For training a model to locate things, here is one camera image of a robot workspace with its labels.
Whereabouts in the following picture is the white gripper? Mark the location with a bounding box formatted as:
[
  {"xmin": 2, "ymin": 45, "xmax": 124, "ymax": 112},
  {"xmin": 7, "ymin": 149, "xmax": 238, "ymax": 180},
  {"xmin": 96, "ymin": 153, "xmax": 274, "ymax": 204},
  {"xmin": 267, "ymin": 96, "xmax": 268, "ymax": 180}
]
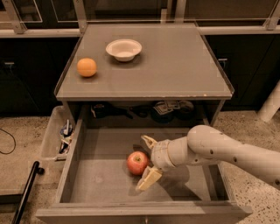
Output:
[{"xmin": 136, "ymin": 135, "xmax": 175, "ymax": 191}]

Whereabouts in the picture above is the red apple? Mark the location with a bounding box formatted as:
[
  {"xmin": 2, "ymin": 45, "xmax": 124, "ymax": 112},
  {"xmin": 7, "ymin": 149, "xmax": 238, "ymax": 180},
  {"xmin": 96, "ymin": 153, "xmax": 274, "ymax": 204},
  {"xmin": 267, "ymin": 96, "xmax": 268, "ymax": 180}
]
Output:
[{"xmin": 126, "ymin": 151, "xmax": 149, "ymax": 175}]

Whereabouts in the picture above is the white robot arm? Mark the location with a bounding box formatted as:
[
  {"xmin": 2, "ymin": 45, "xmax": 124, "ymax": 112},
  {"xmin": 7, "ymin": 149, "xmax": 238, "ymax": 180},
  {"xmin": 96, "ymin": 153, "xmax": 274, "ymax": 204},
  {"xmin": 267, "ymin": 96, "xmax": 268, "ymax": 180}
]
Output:
[{"xmin": 136, "ymin": 125, "xmax": 280, "ymax": 191}]

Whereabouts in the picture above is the grey open top drawer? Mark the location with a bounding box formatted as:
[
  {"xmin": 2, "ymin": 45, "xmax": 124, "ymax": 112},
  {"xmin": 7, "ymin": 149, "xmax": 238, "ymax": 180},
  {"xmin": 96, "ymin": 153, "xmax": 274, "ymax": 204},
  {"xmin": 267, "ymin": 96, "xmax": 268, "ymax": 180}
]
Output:
[{"xmin": 36, "ymin": 119, "xmax": 252, "ymax": 224}]

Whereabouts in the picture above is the grey cabinet counter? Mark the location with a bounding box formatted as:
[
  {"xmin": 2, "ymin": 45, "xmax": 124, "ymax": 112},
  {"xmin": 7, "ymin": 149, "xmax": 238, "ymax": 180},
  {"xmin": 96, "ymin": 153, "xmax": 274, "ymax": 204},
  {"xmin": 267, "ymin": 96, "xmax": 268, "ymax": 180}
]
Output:
[{"xmin": 55, "ymin": 24, "xmax": 234, "ymax": 123}]

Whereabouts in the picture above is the dark clutter inside cabinet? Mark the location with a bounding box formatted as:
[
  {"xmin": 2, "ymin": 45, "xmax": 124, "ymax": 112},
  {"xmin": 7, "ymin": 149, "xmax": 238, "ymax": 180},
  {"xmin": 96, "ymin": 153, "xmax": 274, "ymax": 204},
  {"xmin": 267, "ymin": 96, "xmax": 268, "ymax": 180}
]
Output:
[{"xmin": 90, "ymin": 101, "xmax": 195, "ymax": 123}]

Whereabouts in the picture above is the clear plastic bin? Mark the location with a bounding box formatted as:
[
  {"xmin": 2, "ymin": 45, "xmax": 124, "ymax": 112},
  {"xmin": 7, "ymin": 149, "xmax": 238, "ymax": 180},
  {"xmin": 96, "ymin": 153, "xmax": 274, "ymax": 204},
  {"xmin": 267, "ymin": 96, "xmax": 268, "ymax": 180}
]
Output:
[{"xmin": 40, "ymin": 106, "xmax": 74, "ymax": 161}]

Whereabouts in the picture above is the white bowl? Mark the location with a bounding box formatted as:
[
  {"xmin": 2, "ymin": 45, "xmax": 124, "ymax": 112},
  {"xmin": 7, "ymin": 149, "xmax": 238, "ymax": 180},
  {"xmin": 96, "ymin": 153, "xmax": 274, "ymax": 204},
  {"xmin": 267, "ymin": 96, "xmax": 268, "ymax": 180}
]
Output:
[{"xmin": 106, "ymin": 39, "xmax": 142, "ymax": 62}]

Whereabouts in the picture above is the orange fruit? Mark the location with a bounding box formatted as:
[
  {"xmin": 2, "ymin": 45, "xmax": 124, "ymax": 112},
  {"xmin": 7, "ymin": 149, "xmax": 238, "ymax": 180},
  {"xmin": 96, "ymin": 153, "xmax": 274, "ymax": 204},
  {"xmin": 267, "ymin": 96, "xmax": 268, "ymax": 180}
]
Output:
[{"xmin": 77, "ymin": 58, "xmax": 97, "ymax": 77}]

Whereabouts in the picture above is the black pole stand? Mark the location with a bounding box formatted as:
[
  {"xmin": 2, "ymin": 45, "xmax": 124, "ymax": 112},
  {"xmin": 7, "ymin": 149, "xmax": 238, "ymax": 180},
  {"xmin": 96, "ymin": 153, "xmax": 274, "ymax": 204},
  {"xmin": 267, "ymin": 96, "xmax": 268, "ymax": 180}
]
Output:
[{"xmin": 11, "ymin": 161, "xmax": 45, "ymax": 224}]

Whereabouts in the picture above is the white post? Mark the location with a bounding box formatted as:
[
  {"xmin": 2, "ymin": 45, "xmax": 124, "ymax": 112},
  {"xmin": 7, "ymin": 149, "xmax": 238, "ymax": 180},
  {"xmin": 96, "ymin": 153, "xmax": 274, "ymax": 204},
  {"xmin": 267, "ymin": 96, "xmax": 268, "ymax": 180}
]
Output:
[{"xmin": 257, "ymin": 81, "xmax": 280, "ymax": 122}]

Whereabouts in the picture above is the black floor cable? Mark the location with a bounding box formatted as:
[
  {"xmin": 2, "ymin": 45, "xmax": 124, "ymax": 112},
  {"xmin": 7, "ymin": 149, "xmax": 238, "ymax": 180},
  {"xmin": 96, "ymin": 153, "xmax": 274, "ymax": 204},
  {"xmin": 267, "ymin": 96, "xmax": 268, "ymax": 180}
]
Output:
[{"xmin": 0, "ymin": 128, "xmax": 18, "ymax": 156}]

